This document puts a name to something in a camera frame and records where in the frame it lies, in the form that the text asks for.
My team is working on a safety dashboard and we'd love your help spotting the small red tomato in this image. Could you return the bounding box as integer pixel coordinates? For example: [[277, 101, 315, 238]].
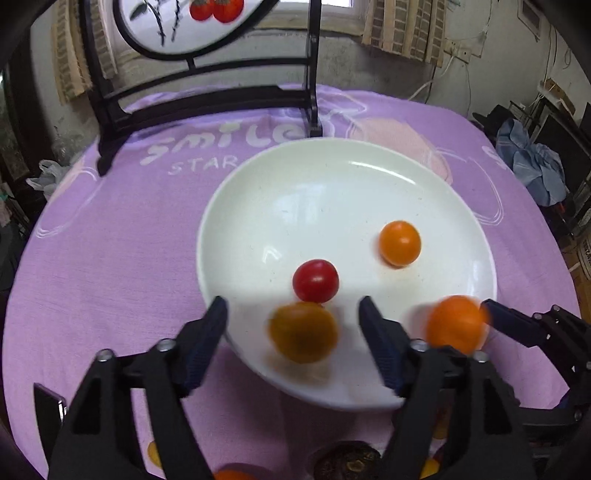
[[292, 259, 340, 304]]

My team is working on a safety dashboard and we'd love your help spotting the beige checked curtain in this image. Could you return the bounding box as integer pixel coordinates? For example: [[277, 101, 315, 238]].
[[52, 0, 117, 103], [362, 0, 448, 63]]

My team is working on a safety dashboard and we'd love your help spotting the window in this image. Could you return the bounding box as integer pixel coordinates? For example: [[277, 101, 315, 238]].
[[321, 0, 365, 19]]

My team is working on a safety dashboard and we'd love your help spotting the green-orange tomato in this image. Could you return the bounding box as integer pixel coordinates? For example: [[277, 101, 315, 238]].
[[269, 302, 339, 364]]

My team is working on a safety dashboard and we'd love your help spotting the black hat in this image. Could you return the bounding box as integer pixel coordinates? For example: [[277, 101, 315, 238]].
[[472, 104, 520, 137]]

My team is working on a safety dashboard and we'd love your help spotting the dark brown water chestnut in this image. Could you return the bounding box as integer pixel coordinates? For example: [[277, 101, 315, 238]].
[[314, 442, 384, 480]]

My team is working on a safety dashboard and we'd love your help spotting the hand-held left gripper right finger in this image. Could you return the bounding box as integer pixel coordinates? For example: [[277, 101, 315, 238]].
[[359, 296, 539, 480]]

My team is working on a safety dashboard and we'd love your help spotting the white round plate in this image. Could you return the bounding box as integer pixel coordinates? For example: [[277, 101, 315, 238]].
[[197, 137, 498, 411]]

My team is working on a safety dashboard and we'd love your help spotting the purple printed tablecloth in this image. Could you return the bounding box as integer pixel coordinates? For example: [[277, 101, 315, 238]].
[[4, 83, 583, 480]]

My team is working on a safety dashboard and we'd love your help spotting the white plastic bag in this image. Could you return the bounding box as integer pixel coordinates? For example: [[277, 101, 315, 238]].
[[26, 159, 70, 200]]

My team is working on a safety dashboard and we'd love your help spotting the black framed round painted screen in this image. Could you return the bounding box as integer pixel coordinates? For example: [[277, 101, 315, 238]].
[[81, 0, 324, 177]]

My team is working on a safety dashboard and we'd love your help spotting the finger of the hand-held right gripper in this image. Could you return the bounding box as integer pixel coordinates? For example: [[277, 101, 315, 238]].
[[480, 299, 591, 372], [517, 397, 583, 457]]

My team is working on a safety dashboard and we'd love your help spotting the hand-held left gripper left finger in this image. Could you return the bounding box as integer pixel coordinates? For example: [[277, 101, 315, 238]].
[[48, 295, 229, 480]]

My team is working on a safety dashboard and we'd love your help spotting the blue cloth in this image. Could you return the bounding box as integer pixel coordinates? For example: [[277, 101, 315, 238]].
[[496, 117, 568, 207]]

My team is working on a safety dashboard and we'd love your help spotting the orange tomato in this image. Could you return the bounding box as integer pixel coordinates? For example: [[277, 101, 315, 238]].
[[379, 220, 422, 267], [424, 295, 490, 355]]

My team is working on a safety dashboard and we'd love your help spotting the white wall socket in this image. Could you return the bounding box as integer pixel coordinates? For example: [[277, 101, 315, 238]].
[[444, 39, 472, 61]]

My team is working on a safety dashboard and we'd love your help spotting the white cable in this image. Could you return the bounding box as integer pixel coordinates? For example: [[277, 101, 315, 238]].
[[406, 55, 455, 103]]

